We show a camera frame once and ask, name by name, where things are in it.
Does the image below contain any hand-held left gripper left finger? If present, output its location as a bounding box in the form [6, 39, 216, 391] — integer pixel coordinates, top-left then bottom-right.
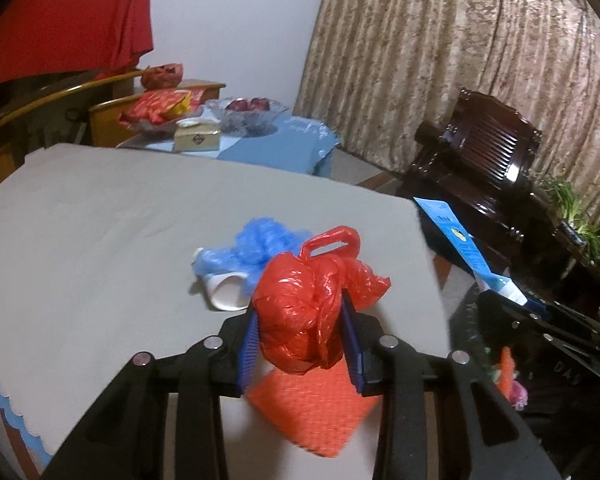
[40, 305, 261, 480]

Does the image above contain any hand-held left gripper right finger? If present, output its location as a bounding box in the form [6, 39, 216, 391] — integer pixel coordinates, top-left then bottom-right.
[341, 292, 563, 480]

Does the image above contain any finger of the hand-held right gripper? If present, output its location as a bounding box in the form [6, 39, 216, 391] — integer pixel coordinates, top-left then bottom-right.
[526, 297, 600, 337]
[479, 291, 556, 343]

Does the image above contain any black lined trash bin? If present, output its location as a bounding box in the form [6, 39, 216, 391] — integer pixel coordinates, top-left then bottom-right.
[447, 280, 600, 480]

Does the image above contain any red plastic bag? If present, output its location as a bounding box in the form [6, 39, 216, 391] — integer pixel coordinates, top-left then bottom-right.
[250, 226, 393, 373]

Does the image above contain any orange wrapper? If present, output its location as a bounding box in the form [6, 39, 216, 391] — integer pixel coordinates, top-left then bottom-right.
[497, 346, 517, 401]

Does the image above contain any pink soft item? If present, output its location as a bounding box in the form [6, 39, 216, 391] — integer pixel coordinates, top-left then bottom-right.
[510, 382, 530, 411]

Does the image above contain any blue and white carton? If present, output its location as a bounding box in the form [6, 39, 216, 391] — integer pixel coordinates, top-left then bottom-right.
[414, 197, 528, 307]

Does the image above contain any white paper cup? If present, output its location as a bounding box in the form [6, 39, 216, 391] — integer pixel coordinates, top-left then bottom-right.
[190, 272, 253, 312]

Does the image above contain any orange foam net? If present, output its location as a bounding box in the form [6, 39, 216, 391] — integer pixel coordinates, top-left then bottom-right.
[245, 360, 376, 458]

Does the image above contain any dark wooden side table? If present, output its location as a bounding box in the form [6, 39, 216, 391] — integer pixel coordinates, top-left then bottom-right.
[510, 195, 600, 321]

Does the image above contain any blue plastic bag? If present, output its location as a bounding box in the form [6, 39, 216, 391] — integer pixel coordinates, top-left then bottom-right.
[192, 217, 313, 293]

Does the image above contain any green potted plant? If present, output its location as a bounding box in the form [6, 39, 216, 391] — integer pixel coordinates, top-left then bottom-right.
[532, 172, 600, 271]

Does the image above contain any dark wooden armchair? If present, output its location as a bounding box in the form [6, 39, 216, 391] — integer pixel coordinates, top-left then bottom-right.
[397, 89, 543, 271]

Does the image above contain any blue cloth side table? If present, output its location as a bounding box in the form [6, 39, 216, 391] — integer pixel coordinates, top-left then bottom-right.
[120, 116, 342, 177]

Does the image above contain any golden tissue box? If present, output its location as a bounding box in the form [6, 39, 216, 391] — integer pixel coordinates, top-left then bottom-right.
[172, 119, 223, 152]

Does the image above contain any glass fruit bowl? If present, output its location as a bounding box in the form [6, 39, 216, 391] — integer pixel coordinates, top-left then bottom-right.
[203, 97, 292, 137]

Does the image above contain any blue scalloped table cover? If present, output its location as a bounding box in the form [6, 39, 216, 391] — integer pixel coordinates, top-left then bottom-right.
[0, 357, 51, 476]

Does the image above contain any red snack packet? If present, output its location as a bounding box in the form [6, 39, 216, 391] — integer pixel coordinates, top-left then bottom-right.
[119, 89, 191, 126]

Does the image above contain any wooden chair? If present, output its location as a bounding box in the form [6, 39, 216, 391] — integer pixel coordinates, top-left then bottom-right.
[88, 92, 151, 148]

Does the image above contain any beige patterned curtain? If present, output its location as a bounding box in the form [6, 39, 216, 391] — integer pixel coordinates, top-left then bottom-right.
[295, 0, 600, 221]

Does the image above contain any small red shopping bag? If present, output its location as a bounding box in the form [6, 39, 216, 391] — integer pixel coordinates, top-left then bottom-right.
[140, 63, 185, 90]

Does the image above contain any red cloth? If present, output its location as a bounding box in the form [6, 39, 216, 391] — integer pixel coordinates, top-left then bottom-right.
[0, 0, 155, 92]

